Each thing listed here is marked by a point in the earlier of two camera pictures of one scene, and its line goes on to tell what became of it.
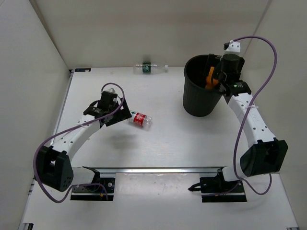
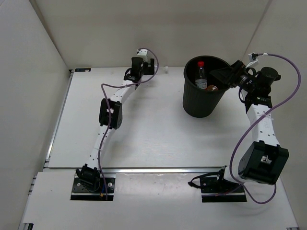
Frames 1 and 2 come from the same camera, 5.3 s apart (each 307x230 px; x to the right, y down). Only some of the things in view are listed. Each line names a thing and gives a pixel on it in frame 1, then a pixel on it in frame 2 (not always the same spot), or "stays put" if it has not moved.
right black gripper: [211, 63] to [231, 75]
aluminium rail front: [151, 170] stays put
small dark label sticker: [82, 69] stays put
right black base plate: [215, 189] stays put
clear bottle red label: [142, 120] to [201, 83]
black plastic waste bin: [197, 100] stays put
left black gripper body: [112, 109] to [146, 70]
